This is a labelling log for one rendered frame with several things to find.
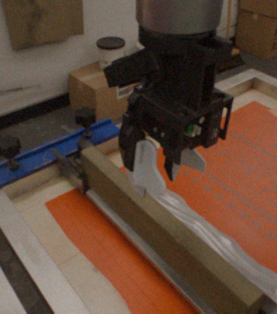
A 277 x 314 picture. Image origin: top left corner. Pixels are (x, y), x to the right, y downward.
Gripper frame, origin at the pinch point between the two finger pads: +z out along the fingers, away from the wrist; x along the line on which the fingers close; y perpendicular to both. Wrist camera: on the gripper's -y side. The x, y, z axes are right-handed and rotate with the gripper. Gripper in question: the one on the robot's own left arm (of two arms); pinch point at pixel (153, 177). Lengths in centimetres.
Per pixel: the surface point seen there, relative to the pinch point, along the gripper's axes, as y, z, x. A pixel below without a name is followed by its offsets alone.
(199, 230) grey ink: 1.8, 15.9, 9.3
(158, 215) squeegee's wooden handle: 1.5, 5.8, -0.2
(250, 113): -17, 16, 47
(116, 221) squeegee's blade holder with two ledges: -6.0, 12.4, -2.0
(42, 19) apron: -194, 45, 75
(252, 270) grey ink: 12.3, 15.5, 9.8
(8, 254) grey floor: -94, 113, -6
